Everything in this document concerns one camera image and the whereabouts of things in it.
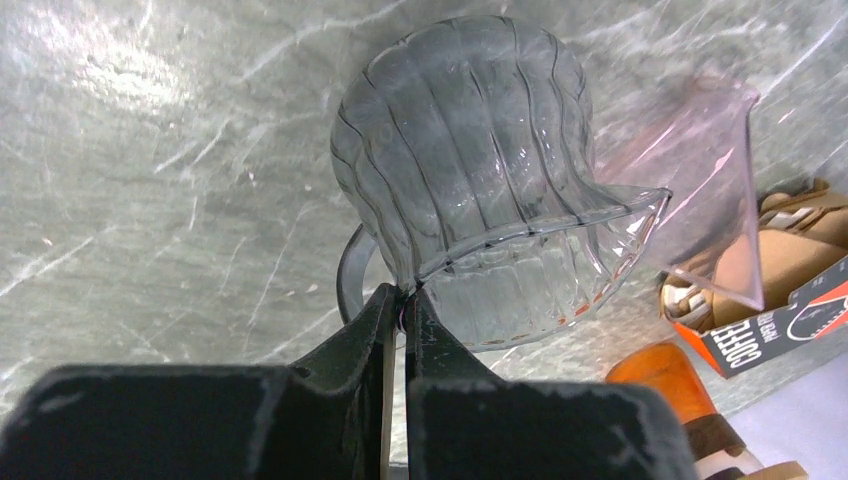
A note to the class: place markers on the clear glass jar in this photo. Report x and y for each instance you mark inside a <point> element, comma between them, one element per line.
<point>466,148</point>

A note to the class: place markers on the orange coffee filter box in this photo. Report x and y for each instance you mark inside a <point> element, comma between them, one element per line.
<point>803,262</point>

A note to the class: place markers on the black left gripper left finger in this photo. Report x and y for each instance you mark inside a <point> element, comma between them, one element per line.
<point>324,416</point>

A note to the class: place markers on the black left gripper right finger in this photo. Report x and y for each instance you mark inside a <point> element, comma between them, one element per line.
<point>466,422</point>

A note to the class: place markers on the orange glass carafe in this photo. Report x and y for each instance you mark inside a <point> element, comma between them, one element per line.
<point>666,368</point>

